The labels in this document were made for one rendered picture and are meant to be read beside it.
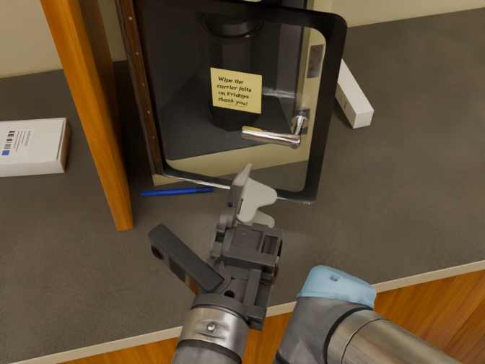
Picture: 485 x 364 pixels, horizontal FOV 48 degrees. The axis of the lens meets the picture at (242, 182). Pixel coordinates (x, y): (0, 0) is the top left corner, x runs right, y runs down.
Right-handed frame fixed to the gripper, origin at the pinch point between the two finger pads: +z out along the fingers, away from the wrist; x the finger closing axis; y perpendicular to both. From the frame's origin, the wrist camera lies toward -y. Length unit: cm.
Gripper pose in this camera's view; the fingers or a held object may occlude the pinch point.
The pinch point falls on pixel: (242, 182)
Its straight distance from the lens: 74.9
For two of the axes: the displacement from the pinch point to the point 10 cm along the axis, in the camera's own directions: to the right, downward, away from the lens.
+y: 9.7, 1.9, -1.4
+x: 0.0, -6.1, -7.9
